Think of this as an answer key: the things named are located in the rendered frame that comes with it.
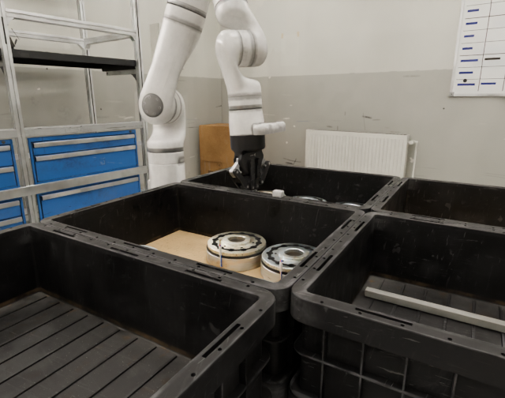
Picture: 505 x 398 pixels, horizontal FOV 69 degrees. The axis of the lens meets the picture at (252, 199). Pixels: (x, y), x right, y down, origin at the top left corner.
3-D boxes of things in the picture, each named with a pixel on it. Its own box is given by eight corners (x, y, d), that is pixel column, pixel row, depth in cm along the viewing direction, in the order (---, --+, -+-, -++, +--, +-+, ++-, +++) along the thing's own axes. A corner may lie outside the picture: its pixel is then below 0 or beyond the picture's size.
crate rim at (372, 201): (177, 192, 79) (176, 181, 78) (250, 170, 104) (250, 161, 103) (366, 224, 59) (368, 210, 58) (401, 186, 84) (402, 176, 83)
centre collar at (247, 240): (217, 244, 63) (217, 241, 63) (231, 234, 67) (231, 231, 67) (242, 249, 61) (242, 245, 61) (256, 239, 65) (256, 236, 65)
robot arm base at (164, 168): (145, 215, 99) (140, 152, 95) (170, 208, 106) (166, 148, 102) (170, 221, 94) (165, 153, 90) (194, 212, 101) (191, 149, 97)
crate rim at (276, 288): (36, 236, 54) (34, 220, 53) (177, 192, 79) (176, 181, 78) (282, 317, 34) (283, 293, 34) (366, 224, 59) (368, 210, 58)
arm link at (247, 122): (262, 136, 71) (260, 103, 70) (219, 136, 78) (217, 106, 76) (288, 131, 78) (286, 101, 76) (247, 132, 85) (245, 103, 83)
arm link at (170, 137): (153, 88, 98) (158, 152, 102) (135, 85, 89) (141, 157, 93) (186, 87, 96) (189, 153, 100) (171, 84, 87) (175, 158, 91)
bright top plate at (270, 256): (251, 264, 56) (251, 260, 56) (276, 242, 65) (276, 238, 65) (315, 278, 52) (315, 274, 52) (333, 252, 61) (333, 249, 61)
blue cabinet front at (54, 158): (41, 230, 224) (27, 137, 209) (140, 204, 280) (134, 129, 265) (43, 232, 222) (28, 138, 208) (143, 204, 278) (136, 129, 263)
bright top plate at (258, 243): (196, 249, 62) (196, 246, 62) (226, 230, 71) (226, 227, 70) (249, 260, 57) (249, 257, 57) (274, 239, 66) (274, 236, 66)
